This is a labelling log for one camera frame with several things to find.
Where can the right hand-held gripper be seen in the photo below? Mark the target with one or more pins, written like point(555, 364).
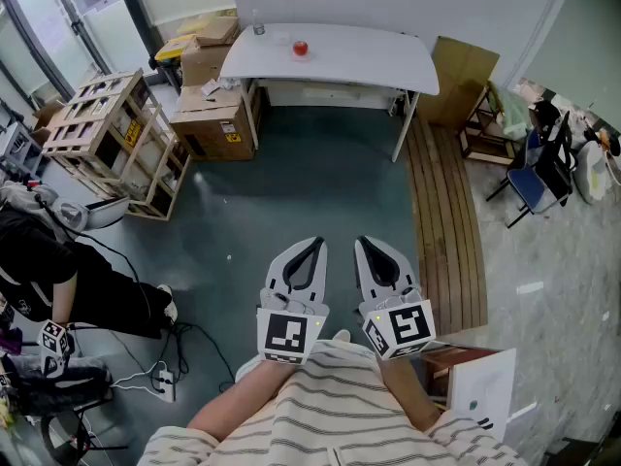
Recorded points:
point(405, 325)

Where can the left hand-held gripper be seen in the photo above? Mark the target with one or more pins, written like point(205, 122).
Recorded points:
point(286, 333)

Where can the red apple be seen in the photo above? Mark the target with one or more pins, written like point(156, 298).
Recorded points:
point(301, 48)

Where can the person's right forearm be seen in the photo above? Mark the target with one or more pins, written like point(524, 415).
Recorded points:
point(407, 391)

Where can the person's left forearm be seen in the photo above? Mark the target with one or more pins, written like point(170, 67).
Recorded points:
point(238, 401)

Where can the person's right white shoe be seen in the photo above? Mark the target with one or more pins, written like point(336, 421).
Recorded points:
point(342, 335)

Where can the wooden slat board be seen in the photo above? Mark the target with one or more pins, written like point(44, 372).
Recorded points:
point(446, 226)

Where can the person's striped shirt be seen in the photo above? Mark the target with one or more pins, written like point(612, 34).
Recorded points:
point(330, 415)

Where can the white board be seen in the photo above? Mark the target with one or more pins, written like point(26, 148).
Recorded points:
point(480, 391)

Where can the wooden rack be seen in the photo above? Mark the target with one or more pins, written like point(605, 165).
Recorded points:
point(478, 134)

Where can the large labelled cardboard box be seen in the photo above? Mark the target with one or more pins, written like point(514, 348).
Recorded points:
point(213, 124)

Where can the blue chair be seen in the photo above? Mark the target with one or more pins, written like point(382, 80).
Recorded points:
point(531, 182)

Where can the white power strip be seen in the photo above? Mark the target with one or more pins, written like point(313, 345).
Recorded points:
point(166, 386)

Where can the white paper packet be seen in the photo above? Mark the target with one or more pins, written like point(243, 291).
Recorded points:
point(211, 88)

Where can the green cloth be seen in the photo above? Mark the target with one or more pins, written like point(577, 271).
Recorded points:
point(514, 112)

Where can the flat cardboard sheet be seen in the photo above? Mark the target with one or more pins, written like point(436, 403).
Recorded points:
point(461, 80)

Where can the white sack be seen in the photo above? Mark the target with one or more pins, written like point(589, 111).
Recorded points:
point(589, 173)

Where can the medium cardboard box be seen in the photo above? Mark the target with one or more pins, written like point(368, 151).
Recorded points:
point(204, 63)

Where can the wooden crate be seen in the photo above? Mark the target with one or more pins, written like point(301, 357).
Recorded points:
point(104, 129)

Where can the clear water bottle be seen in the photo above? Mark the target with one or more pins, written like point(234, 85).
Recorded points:
point(258, 26)

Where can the yellow bin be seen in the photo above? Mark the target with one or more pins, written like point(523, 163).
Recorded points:
point(170, 51)

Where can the small cardboard box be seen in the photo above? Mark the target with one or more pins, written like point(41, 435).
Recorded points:
point(216, 29)

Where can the yellow flat cardboard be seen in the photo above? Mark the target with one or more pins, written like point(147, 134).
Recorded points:
point(194, 24)

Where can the cardboard box white label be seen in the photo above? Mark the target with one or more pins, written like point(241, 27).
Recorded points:
point(46, 117)

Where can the grey metal rack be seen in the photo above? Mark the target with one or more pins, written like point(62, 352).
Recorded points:
point(19, 148)

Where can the white table frame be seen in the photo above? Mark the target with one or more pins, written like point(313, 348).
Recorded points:
point(405, 124)

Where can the glass door black frame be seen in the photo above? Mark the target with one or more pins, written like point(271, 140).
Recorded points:
point(24, 32)

